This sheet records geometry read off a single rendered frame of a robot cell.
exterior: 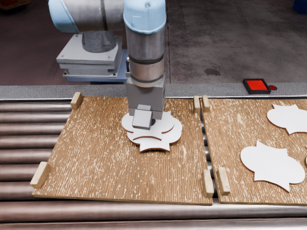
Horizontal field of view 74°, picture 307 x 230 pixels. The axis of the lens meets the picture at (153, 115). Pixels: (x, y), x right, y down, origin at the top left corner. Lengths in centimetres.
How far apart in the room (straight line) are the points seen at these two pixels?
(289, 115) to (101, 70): 71
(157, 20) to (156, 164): 33
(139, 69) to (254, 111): 43
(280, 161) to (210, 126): 20
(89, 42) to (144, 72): 54
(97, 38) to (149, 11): 57
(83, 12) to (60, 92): 41
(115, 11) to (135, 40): 10
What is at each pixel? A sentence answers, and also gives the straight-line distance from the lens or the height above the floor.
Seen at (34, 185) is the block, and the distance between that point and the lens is 55.
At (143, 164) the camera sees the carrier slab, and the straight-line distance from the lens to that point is 53.
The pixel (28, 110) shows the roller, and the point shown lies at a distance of 82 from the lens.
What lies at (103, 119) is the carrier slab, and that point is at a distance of 65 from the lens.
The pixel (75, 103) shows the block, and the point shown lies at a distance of 69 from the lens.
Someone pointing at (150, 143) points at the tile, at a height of 96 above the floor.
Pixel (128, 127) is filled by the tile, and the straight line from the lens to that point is 56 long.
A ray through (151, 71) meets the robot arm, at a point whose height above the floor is 116.
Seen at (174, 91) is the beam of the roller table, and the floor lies 91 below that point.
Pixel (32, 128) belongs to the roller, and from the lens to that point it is 73.
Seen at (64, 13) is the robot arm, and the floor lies 125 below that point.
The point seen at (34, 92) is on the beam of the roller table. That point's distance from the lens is 88.
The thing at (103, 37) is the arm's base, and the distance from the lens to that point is 94.
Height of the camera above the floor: 139
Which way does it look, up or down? 45 degrees down
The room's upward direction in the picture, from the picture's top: straight up
